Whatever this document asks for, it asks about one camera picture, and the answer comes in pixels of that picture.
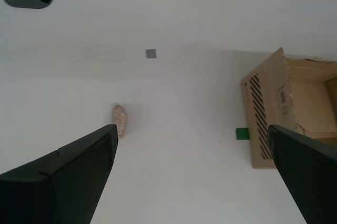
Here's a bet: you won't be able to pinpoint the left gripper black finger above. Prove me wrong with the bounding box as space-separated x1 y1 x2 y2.
266 124 337 224
0 123 118 224

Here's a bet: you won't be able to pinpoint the brown cardboard box flaps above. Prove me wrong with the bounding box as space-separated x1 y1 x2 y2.
241 47 337 170

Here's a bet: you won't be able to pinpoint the small beige rock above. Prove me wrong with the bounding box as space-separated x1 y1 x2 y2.
112 104 129 140

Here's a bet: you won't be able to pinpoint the green tape piece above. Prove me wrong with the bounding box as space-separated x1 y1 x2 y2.
235 127 250 140

